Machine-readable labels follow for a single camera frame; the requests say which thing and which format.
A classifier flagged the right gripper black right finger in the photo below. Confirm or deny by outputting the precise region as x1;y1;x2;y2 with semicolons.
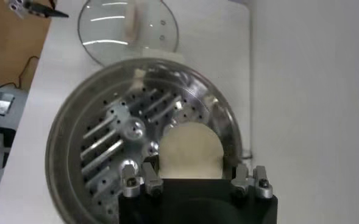
230;163;274;200

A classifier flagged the round glass pot lid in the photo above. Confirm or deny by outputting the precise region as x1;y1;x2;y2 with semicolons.
77;0;180;68

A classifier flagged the white steamed baozi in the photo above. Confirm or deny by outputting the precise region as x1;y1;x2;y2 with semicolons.
158;122;225;180

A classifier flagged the stainless steel steamer basket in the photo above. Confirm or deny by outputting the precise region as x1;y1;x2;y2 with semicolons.
44;57;244;224

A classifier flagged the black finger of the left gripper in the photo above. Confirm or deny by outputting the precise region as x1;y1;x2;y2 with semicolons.
4;0;70;19

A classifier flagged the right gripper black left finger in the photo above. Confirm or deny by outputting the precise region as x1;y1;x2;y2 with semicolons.
120;155;165;198

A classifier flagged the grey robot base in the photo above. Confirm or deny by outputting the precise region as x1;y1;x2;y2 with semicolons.
0;83;30;220

